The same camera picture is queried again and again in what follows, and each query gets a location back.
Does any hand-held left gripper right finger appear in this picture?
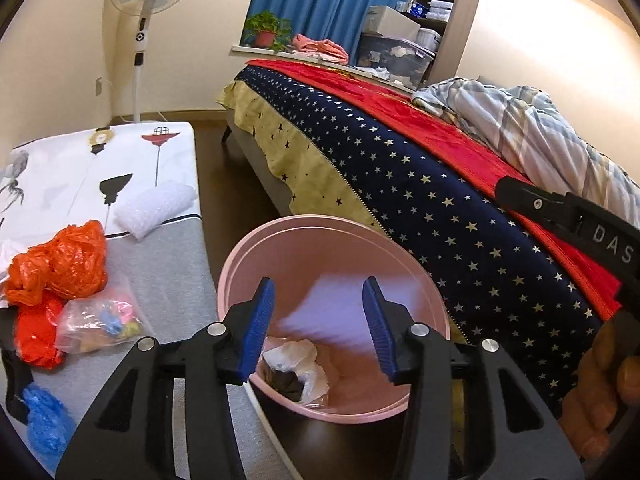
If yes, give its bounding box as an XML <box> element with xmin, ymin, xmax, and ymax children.
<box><xmin>362</xmin><ymin>276</ymin><xmax>586</xmax><ymax>480</ymax></box>

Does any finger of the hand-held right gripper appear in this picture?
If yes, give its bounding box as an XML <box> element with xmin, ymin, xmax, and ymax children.
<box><xmin>495</xmin><ymin>175</ymin><xmax>582</xmax><ymax>234</ymax></box>

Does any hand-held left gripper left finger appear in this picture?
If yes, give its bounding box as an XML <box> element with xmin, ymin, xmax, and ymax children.
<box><xmin>55</xmin><ymin>276</ymin><xmax>277</xmax><ymax>480</ymax></box>

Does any pink plastic bin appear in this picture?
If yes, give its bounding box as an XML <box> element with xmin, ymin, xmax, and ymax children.
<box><xmin>216</xmin><ymin>215</ymin><xmax>452</xmax><ymax>426</ymax></box>

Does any white bubble wrap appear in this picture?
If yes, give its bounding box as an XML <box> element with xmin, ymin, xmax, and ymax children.
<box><xmin>114</xmin><ymin>182</ymin><xmax>197</xmax><ymax>242</ymax></box>

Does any person's right hand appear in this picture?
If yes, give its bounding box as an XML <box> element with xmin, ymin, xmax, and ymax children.
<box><xmin>559</xmin><ymin>317</ymin><xmax>640</xmax><ymax>461</ymax></box>

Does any dark crumpled wrapper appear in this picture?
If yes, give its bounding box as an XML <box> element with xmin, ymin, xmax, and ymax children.
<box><xmin>265</xmin><ymin>367</ymin><xmax>307</xmax><ymax>403</ymax></box>

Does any white crumpled plastic bag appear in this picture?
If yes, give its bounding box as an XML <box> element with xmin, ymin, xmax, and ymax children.
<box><xmin>262</xmin><ymin>339</ymin><xmax>331</xmax><ymax>406</ymax></box>

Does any blue striped quilt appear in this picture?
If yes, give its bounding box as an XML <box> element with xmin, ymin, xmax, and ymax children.
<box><xmin>412</xmin><ymin>77</ymin><xmax>640</xmax><ymax>221</ymax></box>

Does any navy star blanket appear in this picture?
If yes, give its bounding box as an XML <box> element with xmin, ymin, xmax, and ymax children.
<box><xmin>234</xmin><ymin>66</ymin><xmax>618</xmax><ymax>406</ymax></box>

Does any clear bag with colourful bits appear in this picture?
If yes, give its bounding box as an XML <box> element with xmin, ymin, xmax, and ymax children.
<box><xmin>54</xmin><ymin>296</ymin><xmax>156</xmax><ymax>357</ymax></box>

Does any red blanket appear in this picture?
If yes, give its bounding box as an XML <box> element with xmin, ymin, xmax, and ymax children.
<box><xmin>247</xmin><ymin>59</ymin><xmax>621</xmax><ymax>321</ymax></box>

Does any grey bookshelf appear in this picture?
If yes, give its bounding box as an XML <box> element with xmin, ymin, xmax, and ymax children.
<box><xmin>407</xmin><ymin>0</ymin><xmax>482</xmax><ymax>86</ymax></box>

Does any bed with star blanket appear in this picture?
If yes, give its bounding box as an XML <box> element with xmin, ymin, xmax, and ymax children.
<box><xmin>216</xmin><ymin>80</ymin><xmax>391</xmax><ymax>233</ymax></box>

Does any white round container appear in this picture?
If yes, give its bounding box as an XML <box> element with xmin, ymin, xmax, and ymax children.
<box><xmin>417</xmin><ymin>27</ymin><xmax>443</xmax><ymax>52</ymax></box>

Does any orange plastic bag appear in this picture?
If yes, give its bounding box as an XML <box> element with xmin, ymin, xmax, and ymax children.
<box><xmin>5</xmin><ymin>220</ymin><xmax>108</xmax><ymax>306</ymax></box>

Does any white crumpled cloth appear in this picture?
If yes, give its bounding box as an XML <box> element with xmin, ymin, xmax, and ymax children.
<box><xmin>357</xmin><ymin>66</ymin><xmax>416</xmax><ymax>86</ymax></box>

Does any clear plastic storage box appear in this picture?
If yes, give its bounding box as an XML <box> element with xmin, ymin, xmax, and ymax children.
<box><xmin>357</xmin><ymin>32</ymin><xmax>441</xmax><ymax>86</ymax></box>

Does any red plastic bag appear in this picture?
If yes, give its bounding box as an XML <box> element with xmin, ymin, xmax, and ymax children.
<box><xmin>14</xmin><ymin>292</ymin><xmax>68</xmax><ymax>368</ymax></box>

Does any blue plastic bag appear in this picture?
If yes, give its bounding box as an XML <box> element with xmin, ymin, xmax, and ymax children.
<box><xmin>21</xmin><ymin>384</ymin><xmax>77</xmax><ymax>461</ymax></box>

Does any white cardboard box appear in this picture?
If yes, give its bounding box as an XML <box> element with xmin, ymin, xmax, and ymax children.
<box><xmin>366</xmin><ymin>6</ymin><xmax>421</xmax><ymax>41</ymax></box>

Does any black object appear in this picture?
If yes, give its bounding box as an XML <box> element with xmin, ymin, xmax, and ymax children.
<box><xmin>0</xmin><ymin>305</ymin><xmax>36</xmax><ymax>423</ymax></box>

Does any white printed cloth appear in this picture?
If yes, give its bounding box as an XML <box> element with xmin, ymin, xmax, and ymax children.
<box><xmin>0</xmin><ymin>122</ymin><xmax>203</xmax><ymax>306</ymax></box>

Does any pink folded cloth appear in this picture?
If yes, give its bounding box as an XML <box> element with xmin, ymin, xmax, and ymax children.
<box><xmin>291</xmin><ymin>34</ymin><xmax>348</xmax><ymax>61</ymax></box>

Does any green potted plant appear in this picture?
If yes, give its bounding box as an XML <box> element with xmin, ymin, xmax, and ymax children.
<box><xmin>243</xmin><ymin>11</ymin><xmax>292</xmax><ymax>52</ymax></box>

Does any blue curtain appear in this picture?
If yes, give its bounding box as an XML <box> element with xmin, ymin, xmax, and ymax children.
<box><xmin>241</xmin><ymin>0</ymin><xmax>421</xmax><ymax>63</ymax></box>

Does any white standing fan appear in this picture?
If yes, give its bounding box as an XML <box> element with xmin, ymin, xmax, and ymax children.
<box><xmin>103</xmin><ymin>0</ymin><xmax>201</xmax><ymax>123</ymax></box>

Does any grey bed frame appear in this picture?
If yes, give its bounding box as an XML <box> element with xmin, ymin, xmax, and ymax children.
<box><xmin>225</xmin><ymin>107</ymin><xmax>296</xmax><ymax>216</ymax></box>

